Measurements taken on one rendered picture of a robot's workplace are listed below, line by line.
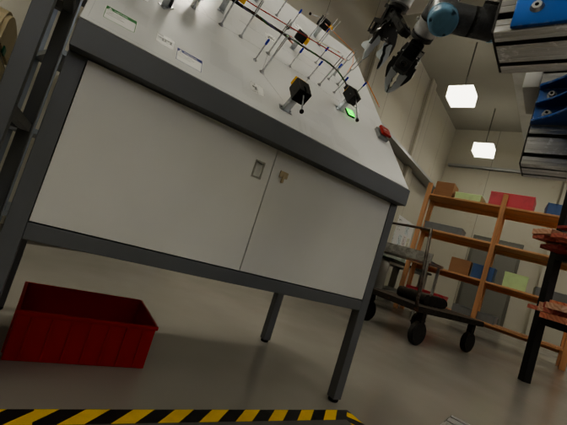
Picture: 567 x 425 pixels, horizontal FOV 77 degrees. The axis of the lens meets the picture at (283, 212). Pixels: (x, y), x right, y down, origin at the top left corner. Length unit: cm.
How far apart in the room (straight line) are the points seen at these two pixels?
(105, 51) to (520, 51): 81
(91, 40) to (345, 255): 99
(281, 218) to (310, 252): 17
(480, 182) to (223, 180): 1042
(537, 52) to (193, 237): 84
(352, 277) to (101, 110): 98
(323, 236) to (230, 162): 43
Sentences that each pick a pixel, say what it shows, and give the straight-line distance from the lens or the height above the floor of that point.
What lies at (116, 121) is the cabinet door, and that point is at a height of 69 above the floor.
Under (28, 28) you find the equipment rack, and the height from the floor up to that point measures 79.
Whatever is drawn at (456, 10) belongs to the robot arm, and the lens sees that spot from 114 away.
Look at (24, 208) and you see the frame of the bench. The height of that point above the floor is 43.
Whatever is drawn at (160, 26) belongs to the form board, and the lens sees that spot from 114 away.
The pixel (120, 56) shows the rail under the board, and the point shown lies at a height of 82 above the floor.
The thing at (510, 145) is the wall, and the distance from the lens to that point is 1151.
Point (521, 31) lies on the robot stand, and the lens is 54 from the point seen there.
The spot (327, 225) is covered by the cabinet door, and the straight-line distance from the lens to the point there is 126.
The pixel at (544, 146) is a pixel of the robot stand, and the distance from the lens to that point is 95.
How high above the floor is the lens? 54
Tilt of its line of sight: 4 degrees up
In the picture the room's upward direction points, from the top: 18 degrees clockwise
